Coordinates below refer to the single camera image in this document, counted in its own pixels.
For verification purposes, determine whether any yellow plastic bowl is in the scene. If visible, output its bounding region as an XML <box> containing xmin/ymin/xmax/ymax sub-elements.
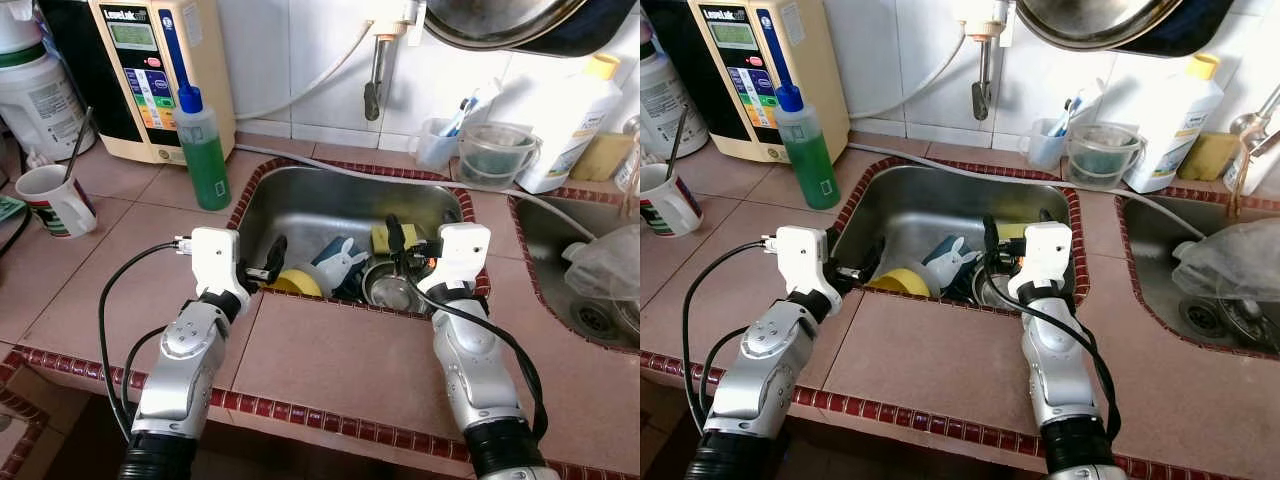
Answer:
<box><xmin>268</xmin><ymin>268</ymin><xmax>326</xmax><ymax>298</ymax></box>
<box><xmin>870</xmin><ymin>268</ymin><xmax>931</xmax><ymax>296</ymax></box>

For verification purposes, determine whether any shallow stainless steel bowl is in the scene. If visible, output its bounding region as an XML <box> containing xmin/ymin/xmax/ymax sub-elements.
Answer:
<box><xmin>360</xmin><ymin>255</ymin><xmax>441</xmax><ymax>313</ymax></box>
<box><xmin>970</xmin><ymin>262</ymin><xmax>1026</xmax><ymax>309</ymax></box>

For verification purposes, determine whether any blue rabbit mug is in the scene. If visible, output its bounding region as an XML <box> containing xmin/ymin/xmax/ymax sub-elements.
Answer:
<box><xmin>310</xmin><ymin>237</ymin><xmax>371</xmax><ymax>301</ymax></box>
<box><xmin>920</xmin><ymin>237</ymin><xmax>976</xmax><ymax>299</ymax></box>

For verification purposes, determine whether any stainless steel sink basin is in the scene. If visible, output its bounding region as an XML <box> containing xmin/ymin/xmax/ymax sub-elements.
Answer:
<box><xmin>225</xmin><ymin>158</ymin><xmax>491</xmax><ymax>321</ymax></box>
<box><xmin>830</xmin><ymin>158</ymin><xmax>1091</xmax><ymax>319</ymax></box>
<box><xmin>508</xmin><ymin>190</ymin><xmax>641</xmax><ymax>351</ymax></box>
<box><xmin>1115</xmin><ymin>190</ymin><xmax>1280</xmax><ymax>361</ymax></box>

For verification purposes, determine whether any small clear toothbrush cup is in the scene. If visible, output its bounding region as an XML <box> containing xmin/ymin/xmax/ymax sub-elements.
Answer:
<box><xmin>415</xmin><ymin>115</ymin><xmax>461</xmax><ymax>171</ymax></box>
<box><xmin>1025</xmin><ymin>115</ymin><xmax>1069</xmax><ymax>171</ymax></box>

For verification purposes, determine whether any green dish soap bottle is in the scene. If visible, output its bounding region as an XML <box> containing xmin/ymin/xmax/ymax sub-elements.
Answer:
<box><xmin>175</xmin><ymin>85</ymin><xmax>233</xmax><ymax>213</ymax></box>
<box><xmin>775</xmin><ymin>85</ymin><xmax>841</xmax><ymax>211</ymax></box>

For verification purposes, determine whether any white bottle yellow cap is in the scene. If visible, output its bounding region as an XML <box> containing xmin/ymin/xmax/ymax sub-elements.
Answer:
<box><xmin>515</xmin><ymin>52</ymin><xmax>623</xmax><ymax>196</ymax></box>
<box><xmin>1125</xmin><ymin>52</ymin><xmax>1226</xmax><ymax>194</ymax></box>

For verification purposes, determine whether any white printed mug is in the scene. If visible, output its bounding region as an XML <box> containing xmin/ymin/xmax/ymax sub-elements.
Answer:
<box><xmin>640</xmin><ymin>163</ymin><xmax>703</xmax><ymax>238</ymax></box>
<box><xmin>15</xmin><ymin>163</ymin><xmax>98</xmax><ymax>239</ymax></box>

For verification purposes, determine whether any mustard yellow sponge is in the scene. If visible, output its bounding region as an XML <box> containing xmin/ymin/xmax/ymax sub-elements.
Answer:
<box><xmin>1178</xmin><ymin>132</ymin><xmax>1241</xmax><ymax>183</ymax></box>
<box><xmin>570</xmin><ymin>132</ymin><xmax>633</xmax><ymax>183</ymax></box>

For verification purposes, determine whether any brown cabinet front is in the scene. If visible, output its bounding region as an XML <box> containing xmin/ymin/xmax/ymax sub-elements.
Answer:
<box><xmin>640</xmin><ymin>395</ymin><xmax>1051</xmax><ymax>480</ymax></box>
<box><xmin>50</xmin><ymin>395</ymin><xmax>471</xmax><ymax>480</ymax></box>

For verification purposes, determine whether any beige water ionizer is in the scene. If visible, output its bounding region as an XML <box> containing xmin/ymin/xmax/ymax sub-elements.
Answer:
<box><xmin>690</xmin><ymin>0</ymin><xmax>851</xmax><ymax>163</ymax></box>
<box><xmin>85</xmin><ymin>0</ymin><xmax>238</xmax><ymax>166</ymax></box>

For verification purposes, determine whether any dark metal spoon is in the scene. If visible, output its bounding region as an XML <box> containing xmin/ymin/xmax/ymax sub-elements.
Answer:
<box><xmin>668</xmin><ymin>105</ymin><xmax>691</xmax><ymax>181</ymax></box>
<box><xmin>62</xmin><ymin>105</ymin><xmax>96</xmax><ymax>186</ymax></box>

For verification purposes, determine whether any clear plastic bag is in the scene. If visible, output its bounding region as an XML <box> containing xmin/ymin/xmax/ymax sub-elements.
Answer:
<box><xmin>1172</xmin><ymin>218</ymin><xmax>1280</xmax><ymax>301</ymax></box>
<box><xmin>562</xmin><ymin>225</ymin><xmax>641</xmax><ymax>301</ymax></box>

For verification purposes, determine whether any hanging steel wok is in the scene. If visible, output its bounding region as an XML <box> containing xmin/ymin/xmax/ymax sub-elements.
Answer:
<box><xmin>420</xmin><ymin>0</ymin><xmax>641</xmax><ymax>56</ymax></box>
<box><xmin>1015</xmin><ymin>0</ymin><xmax>1236</xmax><ymax>56</ymax></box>

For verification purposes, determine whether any large white plastic jar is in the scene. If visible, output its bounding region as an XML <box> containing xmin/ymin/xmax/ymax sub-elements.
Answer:
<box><xmin>0</xmin><ymin>0</ymin><xmax>93</xmax><ymax>161</ymax></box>
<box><xmin>640</xmin><ymin>40</ymin><xmax>709</xmax><ymax>159</ymax></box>

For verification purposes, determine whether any chrome gooseneck spout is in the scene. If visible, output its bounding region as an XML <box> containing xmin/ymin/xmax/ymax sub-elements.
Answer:
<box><xmin>1228</xmin><ymin>85</ymin><xmax>1280</xmax><ymax>216</ymax></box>

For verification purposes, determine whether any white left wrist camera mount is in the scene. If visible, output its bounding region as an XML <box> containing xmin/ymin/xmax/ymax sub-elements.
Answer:
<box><xmin>775</xmin><ymin>225</ymin><xmax>841</xmax><ymax>316</ymax></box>
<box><xmin>190</xmin><ymin>227</ymin><xmax>251</xmax><ymax>311</ymax></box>

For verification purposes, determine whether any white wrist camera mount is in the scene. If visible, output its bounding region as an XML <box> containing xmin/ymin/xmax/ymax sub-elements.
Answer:
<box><xmin>418</xmin><ymin>222</ymin><xmax>493</xmax><ymax>301</ymax></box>
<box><xmin>1008</xmin><ymin>222</ymin><xmax>1074</xmax><ymax>301</ymax></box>
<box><xmin>775</xmin><ymin>225</ymin><xmax>841</xmax><ymax>316</ymax></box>
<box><xmin>190</xmin><ymin>227</ymin><xmax>251</xmax><ymax>311</ymax></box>

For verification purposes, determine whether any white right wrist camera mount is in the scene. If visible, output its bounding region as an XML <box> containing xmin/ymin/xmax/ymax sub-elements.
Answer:
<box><xmin>418</xmin><ymin>222</ymin><xmax>493</xmax><ymax>301</ymax></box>
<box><xmin>1008</xmin><ymin>222</ymin><xmax>1074</xmax><ymax>301</ymax></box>

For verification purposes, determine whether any white counter hose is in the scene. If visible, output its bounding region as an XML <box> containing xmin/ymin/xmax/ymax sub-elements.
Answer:
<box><xmin>848</xmin><ymin>140</ymin><xmax>1206</xmax><ymax>246</ymax></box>
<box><xmin>235</xmin><ymin>140</ymin><xmax>571</xmax><ymax>241</ymax></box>

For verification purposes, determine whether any chrome wall tap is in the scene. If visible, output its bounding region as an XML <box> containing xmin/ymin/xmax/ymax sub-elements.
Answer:
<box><xmin>362</xmin><ymin>0</ymin><xmax>426</xmax><ymax>123</ymax></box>
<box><xmin>955</xmin><ymin>0</ymin><xmax>1016</xmax><ymax>123</ymax></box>

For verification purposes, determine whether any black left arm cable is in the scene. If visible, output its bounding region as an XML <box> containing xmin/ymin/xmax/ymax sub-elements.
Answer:
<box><xmin>682</xmin><ymin>238</ymin><xmax>781</xmax><ymax>431</ymax></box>
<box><xmin>97</xmin><ymin>240</ymin><xmax>196</xmax><ymax>441</ymax></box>

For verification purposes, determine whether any white wall hose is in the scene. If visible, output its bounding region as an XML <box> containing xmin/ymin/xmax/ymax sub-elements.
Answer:
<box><xmin>235</xmin><ymin>20</ymin><xmax>401</xmax><ymax>123</ymax></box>
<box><xmin>848</xmin><ymin>20</ymin><xmax>986</xmax><ymax>123</ymax></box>

